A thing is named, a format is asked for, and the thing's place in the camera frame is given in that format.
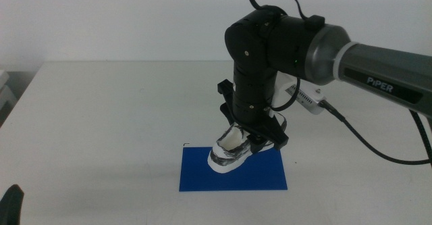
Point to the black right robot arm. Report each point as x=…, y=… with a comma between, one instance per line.
x=371, y=66

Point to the blue rectangular mat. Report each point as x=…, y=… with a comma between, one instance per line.
x=263, y=177

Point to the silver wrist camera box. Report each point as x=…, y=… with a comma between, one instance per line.
x=308, y=100

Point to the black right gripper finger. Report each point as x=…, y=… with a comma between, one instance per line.
x=258, y=144
x=227, y=114

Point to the black and white shoe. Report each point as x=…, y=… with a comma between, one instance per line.
x=227, y=162

